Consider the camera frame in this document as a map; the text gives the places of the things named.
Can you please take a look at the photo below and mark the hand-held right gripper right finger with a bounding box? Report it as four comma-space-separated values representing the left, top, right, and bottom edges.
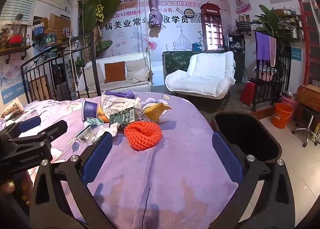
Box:
211, 131, 296, 229

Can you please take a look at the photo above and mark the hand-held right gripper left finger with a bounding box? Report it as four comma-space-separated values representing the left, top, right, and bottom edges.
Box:
31, 131, 118, 229

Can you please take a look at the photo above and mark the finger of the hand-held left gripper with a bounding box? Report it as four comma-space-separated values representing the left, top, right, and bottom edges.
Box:
0, 116, 42, 140
37, 120, 68, 144

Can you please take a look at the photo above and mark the clear plastic wrapper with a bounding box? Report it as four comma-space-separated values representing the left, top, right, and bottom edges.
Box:
74, 126, 106, 145

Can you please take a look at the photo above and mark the dark trash bin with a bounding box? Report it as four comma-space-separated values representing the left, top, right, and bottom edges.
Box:
212, 111, 282, 165

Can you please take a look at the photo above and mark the teal wrapper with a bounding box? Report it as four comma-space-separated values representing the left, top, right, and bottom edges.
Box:
83, 117, 104, 127

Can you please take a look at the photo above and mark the green snack packet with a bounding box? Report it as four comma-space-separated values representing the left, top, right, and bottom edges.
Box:
109, 107, 137, 126

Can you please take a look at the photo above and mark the orange foam fruit net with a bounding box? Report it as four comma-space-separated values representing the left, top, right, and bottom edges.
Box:
124, 121, 162, 151

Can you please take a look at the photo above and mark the yellow paper wrapper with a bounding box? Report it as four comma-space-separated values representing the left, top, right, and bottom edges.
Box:
142, 102, 172, 123

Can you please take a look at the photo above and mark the person's left hand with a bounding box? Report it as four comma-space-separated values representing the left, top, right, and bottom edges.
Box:
0, 169, 34, 207

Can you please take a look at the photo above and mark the beige paper packet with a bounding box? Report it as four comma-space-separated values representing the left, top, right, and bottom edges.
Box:
0, 97, 25, 120

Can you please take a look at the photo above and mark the crumpled white wrapper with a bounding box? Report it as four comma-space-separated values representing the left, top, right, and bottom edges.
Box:
100, 93, 142, 119

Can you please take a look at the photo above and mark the black metal chair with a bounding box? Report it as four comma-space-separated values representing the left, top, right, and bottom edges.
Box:
20, 31, 97, 103

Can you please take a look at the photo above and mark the red bag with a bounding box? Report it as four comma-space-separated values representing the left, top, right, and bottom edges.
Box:
240, 81, 256, 106

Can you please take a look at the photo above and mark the purple packet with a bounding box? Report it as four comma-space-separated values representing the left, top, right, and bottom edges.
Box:
104, 89, 136, 99

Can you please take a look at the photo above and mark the purple floral blanket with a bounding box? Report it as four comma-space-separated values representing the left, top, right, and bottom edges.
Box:
0, 92, 241, 229

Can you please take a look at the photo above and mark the orange bucket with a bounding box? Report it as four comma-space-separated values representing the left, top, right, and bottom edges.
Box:
272, 103, 294, 129

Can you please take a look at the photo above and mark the black metal rack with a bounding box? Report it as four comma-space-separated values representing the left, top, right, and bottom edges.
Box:
252, 31, 292, 112

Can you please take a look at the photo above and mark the brown cushion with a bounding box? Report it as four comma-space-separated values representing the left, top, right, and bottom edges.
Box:
104, 61, 126, 84

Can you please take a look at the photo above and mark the blue water jug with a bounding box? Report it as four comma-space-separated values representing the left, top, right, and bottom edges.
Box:
42, 33, 57, 53

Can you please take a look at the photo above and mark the white lounge chair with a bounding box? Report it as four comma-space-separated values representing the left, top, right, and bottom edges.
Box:
165, 51, 236, 98

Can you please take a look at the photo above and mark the pink basin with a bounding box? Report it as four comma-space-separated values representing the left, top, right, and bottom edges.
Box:
281, 93, 300, 112

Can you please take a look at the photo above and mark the metal bowl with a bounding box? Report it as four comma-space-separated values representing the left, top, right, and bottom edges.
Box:
281, 90, 297, 101

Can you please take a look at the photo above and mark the metal swivel stool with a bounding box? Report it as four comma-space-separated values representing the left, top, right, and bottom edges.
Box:
292, 111, 320, 147

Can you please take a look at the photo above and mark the white wicker swing sofa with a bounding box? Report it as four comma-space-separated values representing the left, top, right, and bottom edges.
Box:
77, 52, 154, 95

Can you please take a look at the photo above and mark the orange patterned case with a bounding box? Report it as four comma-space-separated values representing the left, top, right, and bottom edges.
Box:
296, 85, 320, 112

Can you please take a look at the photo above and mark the pink towel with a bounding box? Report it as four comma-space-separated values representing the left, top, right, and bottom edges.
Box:
268, 36, 277, 67

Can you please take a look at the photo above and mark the purple towel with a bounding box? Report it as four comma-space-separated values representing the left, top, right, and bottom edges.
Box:
255, 31, 271, 62

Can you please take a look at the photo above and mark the red phone booth cabinet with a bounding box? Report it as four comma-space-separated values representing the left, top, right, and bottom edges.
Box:
200, 2, 227, 52

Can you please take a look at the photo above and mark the red ladder shelf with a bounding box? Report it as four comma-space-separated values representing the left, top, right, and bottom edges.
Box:
298, 0, 320, 86

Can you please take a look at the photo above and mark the green potted plant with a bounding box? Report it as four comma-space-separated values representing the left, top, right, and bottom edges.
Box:
252, 5, 297, 47

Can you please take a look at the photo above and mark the wooden wall shelf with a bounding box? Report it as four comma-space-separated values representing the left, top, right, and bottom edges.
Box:
0, 45, 33, 64

